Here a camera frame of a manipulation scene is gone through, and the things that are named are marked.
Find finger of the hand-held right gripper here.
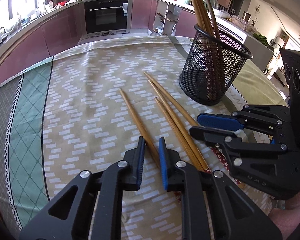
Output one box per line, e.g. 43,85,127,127
197,104,292,137
189,126,288,167

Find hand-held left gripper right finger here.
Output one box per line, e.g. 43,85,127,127
158,136,283,240

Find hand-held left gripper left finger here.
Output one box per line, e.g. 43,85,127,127
19,136,146,240

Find red-ended bamboo chopstick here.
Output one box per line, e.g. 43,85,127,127
199,0,223,98
189,0,217,98
193,0,219,98
184,0,214,98
155,97,206,172
148,80,212,172
143,71,232,168
119,88,161,170

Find black mesh holder cup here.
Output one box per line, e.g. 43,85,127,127
179,23,254,106

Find person's right forearm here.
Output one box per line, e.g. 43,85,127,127
268,180,300,240

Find patterned tablecloth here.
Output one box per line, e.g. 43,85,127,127
0,35,290,240

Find white kitchen countertop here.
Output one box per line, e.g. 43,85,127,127
0,0,275,55

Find green leafy vegetables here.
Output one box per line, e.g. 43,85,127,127
252,33,269,46

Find clear plastic food container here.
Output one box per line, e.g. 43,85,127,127
230,15,257,34

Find pink base cabinets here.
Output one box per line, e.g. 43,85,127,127
0,0,87,92
131,0,199,39

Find black built-in oven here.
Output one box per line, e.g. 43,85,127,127
84,0,129,34

